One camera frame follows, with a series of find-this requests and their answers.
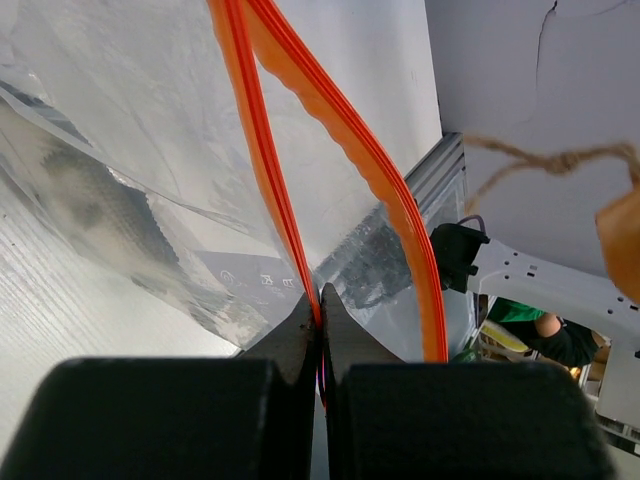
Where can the right frame post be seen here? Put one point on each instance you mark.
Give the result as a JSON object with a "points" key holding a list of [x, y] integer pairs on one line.
{"points": [[440, 172]]}

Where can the clear zip top bag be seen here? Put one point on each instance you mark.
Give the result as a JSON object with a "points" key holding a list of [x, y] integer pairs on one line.
{"points": [[228, 157]]}

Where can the toy meat slice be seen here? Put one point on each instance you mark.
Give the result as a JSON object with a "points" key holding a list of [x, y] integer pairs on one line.
{"points": [[617, 224]]}

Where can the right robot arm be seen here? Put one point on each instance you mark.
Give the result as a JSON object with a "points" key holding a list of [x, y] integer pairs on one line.
{"points": [[468, 260]]}

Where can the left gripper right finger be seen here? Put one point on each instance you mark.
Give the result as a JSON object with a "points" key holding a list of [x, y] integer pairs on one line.
{"points": [[388, 419]]}

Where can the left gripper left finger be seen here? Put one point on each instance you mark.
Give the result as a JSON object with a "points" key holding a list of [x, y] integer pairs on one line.
{"points": [[245, 417]]}

